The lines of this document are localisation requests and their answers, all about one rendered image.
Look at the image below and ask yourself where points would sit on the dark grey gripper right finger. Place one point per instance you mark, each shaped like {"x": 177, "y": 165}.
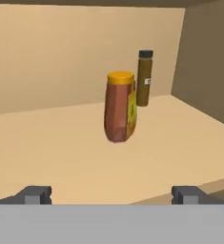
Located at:
{"x": 189, "y": 194}

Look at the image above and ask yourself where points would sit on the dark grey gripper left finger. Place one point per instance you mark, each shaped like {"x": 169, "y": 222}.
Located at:
{"x": 34, "y": 194}

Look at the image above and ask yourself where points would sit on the beige open cabinet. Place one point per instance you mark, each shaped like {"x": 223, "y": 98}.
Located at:
{"x": 53, "y": 95}

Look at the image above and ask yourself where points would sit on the honey bottle with yellow cap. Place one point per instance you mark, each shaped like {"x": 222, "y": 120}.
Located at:
{"x": 119, "y": 108}

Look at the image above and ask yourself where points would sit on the brown cinnamon jar, black cap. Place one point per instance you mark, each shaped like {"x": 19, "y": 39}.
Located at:
{"x": 144, "y": 79}

